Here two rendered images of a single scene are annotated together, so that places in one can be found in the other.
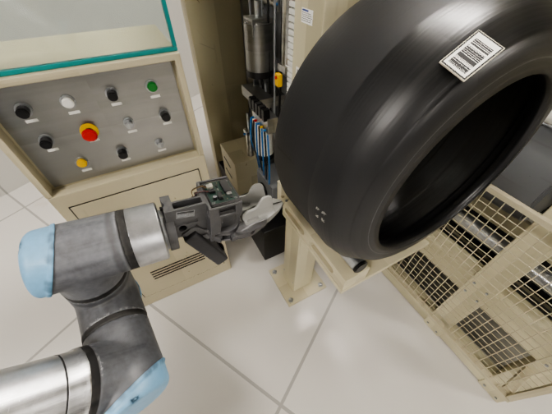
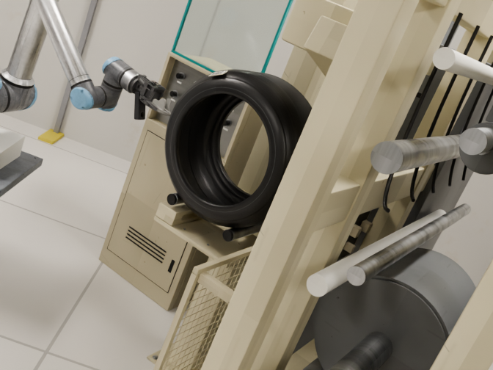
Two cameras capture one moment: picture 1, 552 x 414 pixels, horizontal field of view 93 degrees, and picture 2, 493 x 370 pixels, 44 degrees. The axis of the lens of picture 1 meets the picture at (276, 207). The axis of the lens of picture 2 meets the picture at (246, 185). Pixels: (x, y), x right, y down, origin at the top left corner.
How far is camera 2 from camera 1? 2.28 m
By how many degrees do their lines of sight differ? 53
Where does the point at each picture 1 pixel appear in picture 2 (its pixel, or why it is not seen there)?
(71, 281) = (109, 69)
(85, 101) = not seen: hidden behind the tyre
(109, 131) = not seen: hidden behind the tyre
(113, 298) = (107, 89)
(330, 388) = not seen: outside the picture
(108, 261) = (118, 71)
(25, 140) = (169, 88)
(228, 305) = (125, 312)
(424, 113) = (199, 83)
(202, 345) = (79, 297)
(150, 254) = (125, 79)
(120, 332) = (97, 89)
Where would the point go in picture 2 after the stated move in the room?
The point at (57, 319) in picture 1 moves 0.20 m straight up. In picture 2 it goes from (67, 218) to (75, 190)
